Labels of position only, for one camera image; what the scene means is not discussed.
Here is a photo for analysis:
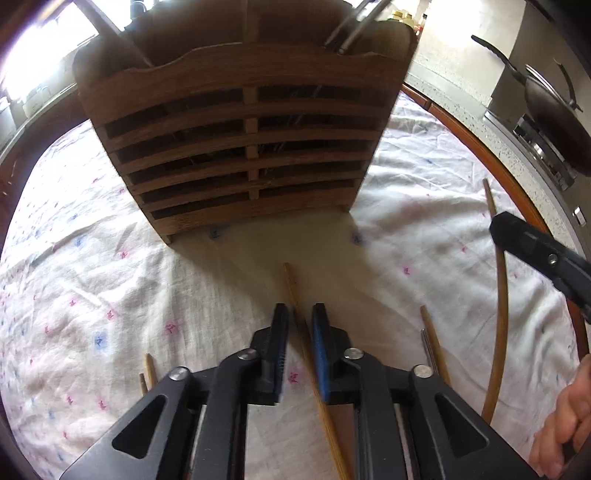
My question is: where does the gas stove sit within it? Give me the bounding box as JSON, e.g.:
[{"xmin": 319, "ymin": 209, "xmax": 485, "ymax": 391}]
[{"xmin": 484, "ymin": 108, "xmax": 583, "ymax": 191}]

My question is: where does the wok lid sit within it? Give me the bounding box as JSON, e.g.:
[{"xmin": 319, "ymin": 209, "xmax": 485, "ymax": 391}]
[{"xmin": 524, "ymin": 59, "xmax": 583, "ymax": 114}]

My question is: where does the wooden utensil holder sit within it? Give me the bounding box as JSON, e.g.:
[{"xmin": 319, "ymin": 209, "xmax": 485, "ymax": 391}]
[{"xmin": 71, "ymin": 0, "xmax": 419, "ymax": 246}]

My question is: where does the light bamboo chopstick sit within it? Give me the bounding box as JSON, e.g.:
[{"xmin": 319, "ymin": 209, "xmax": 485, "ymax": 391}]
[{"xmin": 283, "ymin": 262, "xmax": 354, "ymax": 480}]

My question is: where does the kitchen window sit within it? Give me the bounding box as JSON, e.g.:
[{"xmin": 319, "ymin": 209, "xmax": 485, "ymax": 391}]
[{"xmin": 7, "ymin": 0, "xmax": 100, "ymax": 95}]

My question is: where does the metal chopstick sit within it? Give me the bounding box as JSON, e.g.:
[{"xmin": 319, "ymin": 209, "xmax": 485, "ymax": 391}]
[{"xmin": 421, "ymin": 328, "xmax": 439, "ymax": 372}]

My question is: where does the black wok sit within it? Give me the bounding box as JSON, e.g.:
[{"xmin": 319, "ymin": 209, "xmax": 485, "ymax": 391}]
[{"xmin": 471, "ymin": 34, "xmax": 591, "ymax": 177}]

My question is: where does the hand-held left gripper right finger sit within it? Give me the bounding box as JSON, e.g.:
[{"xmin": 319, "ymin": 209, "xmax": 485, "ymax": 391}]
[{"xmin": 310, "ymin": 302, "xmax": 539, "ymax": 480}]

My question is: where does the curved brown bamboo chopstick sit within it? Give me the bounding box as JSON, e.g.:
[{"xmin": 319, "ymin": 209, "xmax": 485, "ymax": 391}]
[{"xmin": 481, "ymin": 178, "xmax": 510, "ymax": 424}]

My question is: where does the white floral tablecloth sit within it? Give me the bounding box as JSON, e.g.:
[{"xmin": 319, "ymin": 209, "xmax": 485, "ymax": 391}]
[{"xmin": 0, "ymin": 85, "xmax": 585, "ymax": 480}]

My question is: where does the metal fork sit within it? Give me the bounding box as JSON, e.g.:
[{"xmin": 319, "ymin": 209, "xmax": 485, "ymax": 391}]
[{"xmin": 323, "ymin": 0, "xmax": 372, "ymax": 49}]

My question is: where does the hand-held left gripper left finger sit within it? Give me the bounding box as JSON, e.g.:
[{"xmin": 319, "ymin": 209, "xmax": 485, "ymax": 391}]
[{"xmin": 59, "ymin": 302, "xmax": 291, "ymax": 480}]

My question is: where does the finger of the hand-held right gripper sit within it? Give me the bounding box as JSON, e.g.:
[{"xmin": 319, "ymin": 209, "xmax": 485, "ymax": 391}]
[{"xmin": 489, "ymin": 211, "xmax": 591, "ymax": 325}]

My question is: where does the person's right hand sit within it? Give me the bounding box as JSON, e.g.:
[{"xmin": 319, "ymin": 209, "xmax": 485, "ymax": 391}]
[{"xmin": 527, "ymin": 353, "xmax": 591, "ymax": 480}]

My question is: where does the grey speckled countertop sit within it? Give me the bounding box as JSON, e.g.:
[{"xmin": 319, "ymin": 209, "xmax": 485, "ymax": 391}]
[{"xmin": 406, "ymin": 28, "xmax": 591, "ymax": 259}]

